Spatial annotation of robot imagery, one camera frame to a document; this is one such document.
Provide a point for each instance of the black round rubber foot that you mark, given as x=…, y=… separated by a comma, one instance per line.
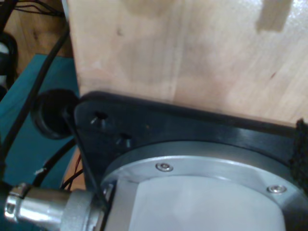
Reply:
x=50, y=113

